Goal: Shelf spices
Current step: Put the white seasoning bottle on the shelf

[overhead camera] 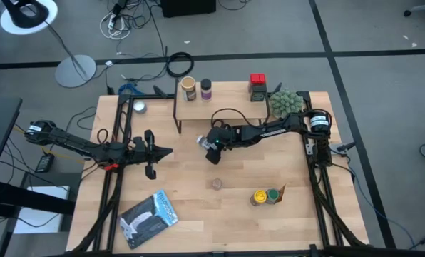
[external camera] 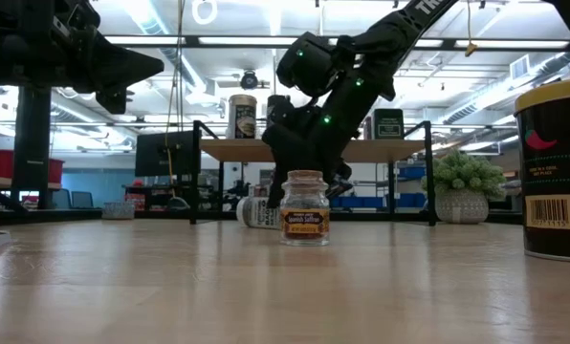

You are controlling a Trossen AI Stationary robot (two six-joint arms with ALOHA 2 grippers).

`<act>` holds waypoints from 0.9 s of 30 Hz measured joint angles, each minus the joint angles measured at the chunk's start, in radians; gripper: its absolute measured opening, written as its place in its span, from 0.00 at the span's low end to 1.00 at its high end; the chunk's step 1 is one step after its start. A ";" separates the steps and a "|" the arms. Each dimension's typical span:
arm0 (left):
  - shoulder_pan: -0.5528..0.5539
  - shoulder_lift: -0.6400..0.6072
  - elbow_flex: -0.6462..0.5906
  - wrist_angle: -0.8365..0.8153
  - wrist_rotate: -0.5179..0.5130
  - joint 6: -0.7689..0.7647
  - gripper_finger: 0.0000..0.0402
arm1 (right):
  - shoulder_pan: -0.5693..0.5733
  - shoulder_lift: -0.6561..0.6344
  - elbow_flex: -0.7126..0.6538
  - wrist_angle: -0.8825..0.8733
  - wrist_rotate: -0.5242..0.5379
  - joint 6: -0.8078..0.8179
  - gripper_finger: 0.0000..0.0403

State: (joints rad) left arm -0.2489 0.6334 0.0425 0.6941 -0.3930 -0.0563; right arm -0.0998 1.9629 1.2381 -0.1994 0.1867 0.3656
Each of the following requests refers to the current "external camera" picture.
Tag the small saffron jar cork stopper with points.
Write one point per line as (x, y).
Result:
(304, 215)

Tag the blue chair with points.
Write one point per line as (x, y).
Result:
(62, 198)
(81, 199)

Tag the black overhead rig camera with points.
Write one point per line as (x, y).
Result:
(249, 79)

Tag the red tool cart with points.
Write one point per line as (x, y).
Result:
(134, 198)

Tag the hanging yellow tag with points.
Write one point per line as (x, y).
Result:
(470, 49)

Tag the furikake seasoning jar tan lid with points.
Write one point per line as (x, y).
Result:
(242, 119)

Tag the green black pepper tin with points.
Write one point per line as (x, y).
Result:
(388, 125)

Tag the wooden shelf black metal legs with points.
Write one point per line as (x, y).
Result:
(232, 150)

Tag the dark spice jar yellow lid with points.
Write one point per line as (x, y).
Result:
(557, 181)

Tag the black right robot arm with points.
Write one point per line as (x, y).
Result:
(400, 28)

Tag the everything bagel seasoning jar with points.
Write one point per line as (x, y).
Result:
(256, 212)

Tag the blue storage bins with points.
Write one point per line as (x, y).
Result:
(376, 201)

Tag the background black robot arm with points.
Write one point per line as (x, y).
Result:
(239, 188)

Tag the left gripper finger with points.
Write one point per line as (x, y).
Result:
(122, 69)

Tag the black aluminium rig frame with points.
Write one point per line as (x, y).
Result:
(31, 143)

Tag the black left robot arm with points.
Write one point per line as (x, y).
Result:
(7, 48)

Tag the black monitor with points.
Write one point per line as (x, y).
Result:
(163, 153)

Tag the green succulent in patterned pot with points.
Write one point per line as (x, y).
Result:
(462, 186)

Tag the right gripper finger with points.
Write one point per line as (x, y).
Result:
(340, 181)
(278, 186)

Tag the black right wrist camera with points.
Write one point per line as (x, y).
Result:
(279, 110)

